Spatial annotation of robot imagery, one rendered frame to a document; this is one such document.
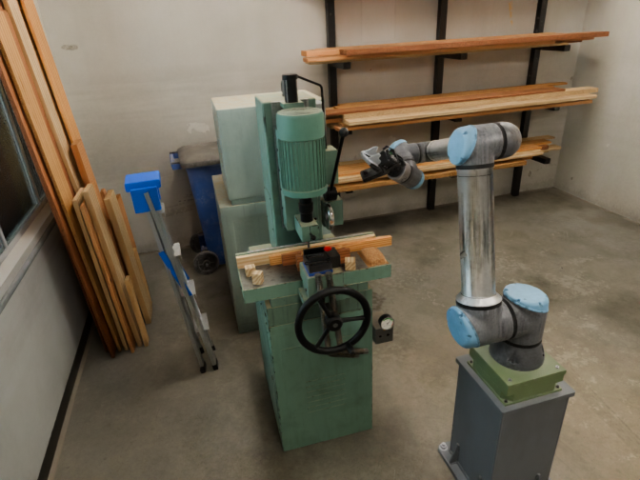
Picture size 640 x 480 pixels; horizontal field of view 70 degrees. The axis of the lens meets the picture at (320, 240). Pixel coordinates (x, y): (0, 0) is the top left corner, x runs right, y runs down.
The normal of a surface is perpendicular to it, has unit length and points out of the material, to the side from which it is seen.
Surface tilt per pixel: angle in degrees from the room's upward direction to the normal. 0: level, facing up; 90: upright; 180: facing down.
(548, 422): 90
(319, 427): 90
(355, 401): 90
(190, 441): 0
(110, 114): 90
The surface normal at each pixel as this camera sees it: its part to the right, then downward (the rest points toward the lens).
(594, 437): -0.05, -0.90
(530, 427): 0.33, 0.39
